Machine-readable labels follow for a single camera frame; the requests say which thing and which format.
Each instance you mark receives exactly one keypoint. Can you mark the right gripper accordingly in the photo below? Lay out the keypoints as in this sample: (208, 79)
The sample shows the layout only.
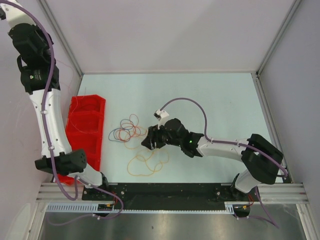
(153, 136)

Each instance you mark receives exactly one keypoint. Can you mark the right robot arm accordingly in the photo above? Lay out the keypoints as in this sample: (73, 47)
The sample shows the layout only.
(261, 159)

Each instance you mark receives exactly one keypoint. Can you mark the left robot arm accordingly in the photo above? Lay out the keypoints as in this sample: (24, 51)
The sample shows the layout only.
(40, 79)

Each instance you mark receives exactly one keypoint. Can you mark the red plastic bin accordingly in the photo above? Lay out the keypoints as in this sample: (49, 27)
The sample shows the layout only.
(84, 130)

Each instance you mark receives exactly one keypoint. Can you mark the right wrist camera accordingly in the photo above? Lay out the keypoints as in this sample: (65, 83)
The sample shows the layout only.
(162, 116)

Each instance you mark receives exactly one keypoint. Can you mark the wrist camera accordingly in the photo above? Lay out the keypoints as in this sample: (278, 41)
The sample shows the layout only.
(162, 116)
(15, 16)

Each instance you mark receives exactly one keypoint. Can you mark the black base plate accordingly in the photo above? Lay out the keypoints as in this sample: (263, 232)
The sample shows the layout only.
(177, 196)

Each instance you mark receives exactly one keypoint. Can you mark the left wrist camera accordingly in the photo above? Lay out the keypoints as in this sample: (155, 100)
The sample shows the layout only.
(15, 16)

